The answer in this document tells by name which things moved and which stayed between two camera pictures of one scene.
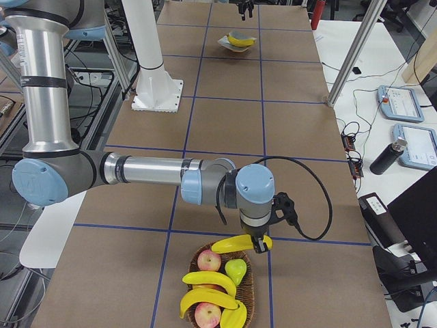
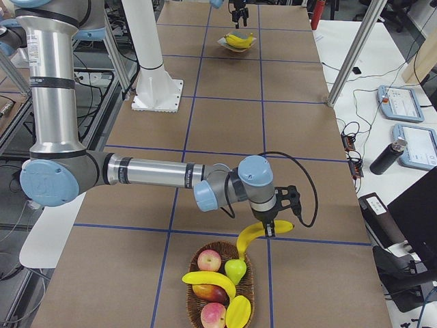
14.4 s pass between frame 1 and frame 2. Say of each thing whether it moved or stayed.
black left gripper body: moved
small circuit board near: stayed
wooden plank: stayed
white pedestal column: stayed
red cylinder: stayed
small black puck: stayed
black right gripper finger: moved
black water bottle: stayed
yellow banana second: stayed
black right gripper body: moved
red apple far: stayed
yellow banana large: moved
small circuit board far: stayed
